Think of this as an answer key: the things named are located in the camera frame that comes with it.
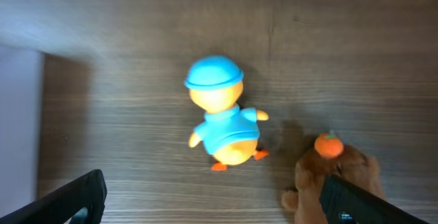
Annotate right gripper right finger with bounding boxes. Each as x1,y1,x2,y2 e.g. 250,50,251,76
320,175,428,224

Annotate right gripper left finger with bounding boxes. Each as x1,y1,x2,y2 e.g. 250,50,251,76
1,169,107,224

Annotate brown plush capybara toy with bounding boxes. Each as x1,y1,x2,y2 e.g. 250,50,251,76
282,133,386,224

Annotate yellow duck toy blue hat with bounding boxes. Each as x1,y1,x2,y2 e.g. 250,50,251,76
185,55,269,171

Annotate white box pink interior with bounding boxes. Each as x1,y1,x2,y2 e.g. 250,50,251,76
1,45,44,216

